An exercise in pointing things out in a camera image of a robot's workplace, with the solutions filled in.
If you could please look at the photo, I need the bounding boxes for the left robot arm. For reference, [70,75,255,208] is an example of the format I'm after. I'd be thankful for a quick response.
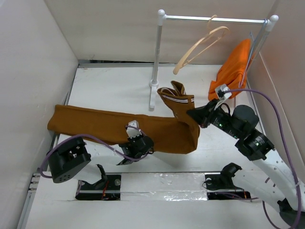
[46,134,154,184]

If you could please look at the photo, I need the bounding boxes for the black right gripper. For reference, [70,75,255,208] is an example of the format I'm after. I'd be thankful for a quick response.
[187,98,242,139]

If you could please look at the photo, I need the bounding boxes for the white clothes rack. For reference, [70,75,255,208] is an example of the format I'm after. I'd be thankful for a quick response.
[149,9,279,111]

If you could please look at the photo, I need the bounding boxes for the white foil tape strip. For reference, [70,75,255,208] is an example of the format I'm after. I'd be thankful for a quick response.
[120,172,207,201]

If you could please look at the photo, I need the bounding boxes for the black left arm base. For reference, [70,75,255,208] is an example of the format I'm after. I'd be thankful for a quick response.
[75,164,122,201]

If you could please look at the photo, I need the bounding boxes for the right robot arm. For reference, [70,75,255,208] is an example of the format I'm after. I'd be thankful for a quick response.
[187,99,305,229]

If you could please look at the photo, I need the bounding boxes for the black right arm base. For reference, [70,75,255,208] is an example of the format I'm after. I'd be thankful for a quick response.
[202,163,251,200]

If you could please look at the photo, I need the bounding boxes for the orange garment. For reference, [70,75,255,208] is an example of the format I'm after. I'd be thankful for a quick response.
[208,39,251,101]

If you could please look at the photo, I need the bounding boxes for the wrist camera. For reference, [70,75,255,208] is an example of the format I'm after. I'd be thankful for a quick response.
[215,84,232,107]
[125,120,142,139]

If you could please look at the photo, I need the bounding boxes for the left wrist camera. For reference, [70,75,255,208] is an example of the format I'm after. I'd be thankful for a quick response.
[125,120,142,139]

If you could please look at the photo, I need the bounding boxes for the beige plastic hanger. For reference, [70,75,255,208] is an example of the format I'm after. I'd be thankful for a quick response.
[173,15,230,75]

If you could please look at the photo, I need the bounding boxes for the thin blue wire hanger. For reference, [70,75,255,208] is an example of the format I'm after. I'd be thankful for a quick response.
[238,31,256,88]

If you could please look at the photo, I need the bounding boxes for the brown trousers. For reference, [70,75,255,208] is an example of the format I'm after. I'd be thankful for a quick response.
[47,80,200,155]

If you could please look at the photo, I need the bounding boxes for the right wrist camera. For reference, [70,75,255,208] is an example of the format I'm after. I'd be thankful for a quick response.
[215,84,232,107]

